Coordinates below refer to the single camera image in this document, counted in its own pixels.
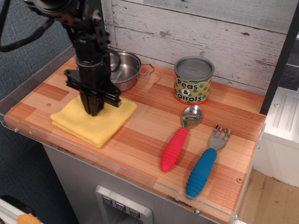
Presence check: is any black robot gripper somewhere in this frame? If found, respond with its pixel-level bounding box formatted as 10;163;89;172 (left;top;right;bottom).
64;63;121;116

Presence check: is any yellow rag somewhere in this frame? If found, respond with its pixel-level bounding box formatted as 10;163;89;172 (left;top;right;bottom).
50;96;137;148

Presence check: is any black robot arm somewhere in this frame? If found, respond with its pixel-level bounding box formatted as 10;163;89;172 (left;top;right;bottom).
25;0;121;116

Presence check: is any small steel pot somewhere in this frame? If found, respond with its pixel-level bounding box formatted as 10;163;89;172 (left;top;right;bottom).
76;49;144;92

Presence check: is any grey toy fridge cabinet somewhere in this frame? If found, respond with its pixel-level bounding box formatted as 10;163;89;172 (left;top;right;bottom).
43;145;213;224

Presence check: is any clear acrylic table guard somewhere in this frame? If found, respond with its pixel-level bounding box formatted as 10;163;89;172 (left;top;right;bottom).
1;48;265;224

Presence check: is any silver dispenser button panel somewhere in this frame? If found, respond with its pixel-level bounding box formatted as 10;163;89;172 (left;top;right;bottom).
95;185;153;224

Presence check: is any peas and carrots can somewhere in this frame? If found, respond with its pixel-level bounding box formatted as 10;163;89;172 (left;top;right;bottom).
174;56;214;105

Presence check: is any orange object at corner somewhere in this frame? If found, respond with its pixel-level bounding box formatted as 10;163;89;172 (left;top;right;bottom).
17;213;41;224

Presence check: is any white toy cabinet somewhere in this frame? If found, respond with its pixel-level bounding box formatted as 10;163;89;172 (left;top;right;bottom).
253;87;299;187

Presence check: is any red handled spoon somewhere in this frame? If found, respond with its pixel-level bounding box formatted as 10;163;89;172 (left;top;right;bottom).
160;105;202;172

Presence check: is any blue handled fork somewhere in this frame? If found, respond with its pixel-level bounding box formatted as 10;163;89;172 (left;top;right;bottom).
186;125;231;198

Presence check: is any black braided cable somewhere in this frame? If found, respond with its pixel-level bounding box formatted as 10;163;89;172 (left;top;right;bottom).
0;0;56;52

